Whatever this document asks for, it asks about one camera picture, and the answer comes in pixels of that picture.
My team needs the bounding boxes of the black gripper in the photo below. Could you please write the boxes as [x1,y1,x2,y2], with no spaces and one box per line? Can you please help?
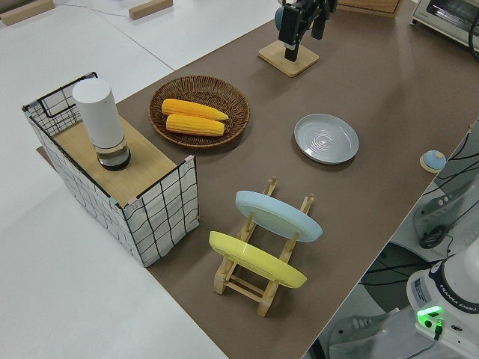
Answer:
[278,0,338,61]

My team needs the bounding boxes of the gray plate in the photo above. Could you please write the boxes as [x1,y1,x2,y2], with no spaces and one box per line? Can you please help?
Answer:
[293,113,360,166]

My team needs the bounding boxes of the light blue plate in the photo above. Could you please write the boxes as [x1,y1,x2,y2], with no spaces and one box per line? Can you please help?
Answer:
[234,189,323,244]

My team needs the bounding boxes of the yellow plate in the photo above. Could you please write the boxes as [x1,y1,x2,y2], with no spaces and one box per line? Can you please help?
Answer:
[208,230,308,289]

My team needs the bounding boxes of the wooden plate rack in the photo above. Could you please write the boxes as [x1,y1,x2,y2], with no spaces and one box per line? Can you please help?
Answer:
[213,175,316,318]

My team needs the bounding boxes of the wooden mug stand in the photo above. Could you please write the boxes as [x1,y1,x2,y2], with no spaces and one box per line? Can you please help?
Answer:
[257,40,320,79]

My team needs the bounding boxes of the wooden box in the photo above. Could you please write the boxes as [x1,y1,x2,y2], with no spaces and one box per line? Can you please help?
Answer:
[336,0,405,19]

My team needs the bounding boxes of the brown table mat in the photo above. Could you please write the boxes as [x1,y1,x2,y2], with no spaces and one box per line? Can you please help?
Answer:
[36,0,479,359]

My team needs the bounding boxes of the brown wicker basket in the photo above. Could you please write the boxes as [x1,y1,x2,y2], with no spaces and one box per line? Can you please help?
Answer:
[148,75,251,151]

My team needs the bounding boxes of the yellow corn cob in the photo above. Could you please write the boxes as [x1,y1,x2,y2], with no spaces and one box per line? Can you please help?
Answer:
[165,113,226,138]
[161,97,230,122]

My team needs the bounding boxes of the white toaster oven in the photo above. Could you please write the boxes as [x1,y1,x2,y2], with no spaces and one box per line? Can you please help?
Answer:
[409,0,479,48]

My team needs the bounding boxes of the wooden block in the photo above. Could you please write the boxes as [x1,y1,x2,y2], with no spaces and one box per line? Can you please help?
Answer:
[128,0,174,20]
[0,3,37,27]

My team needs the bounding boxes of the blue service bell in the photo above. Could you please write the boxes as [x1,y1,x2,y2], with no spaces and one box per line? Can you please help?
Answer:
[418,149,446,174]

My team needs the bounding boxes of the white cylinder bottle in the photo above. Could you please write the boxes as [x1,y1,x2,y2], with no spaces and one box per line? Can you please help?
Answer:
[72,78,132,172]

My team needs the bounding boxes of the black toaster power cord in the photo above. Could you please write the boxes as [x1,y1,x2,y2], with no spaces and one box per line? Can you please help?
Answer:
[466,22,479,68]

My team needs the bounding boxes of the wire grid shelf wooden boards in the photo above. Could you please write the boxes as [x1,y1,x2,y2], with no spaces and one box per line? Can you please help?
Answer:
[21,70,199,269]

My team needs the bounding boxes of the black coiled cable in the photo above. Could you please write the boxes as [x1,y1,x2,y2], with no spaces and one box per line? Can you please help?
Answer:
[418,223,448,250]

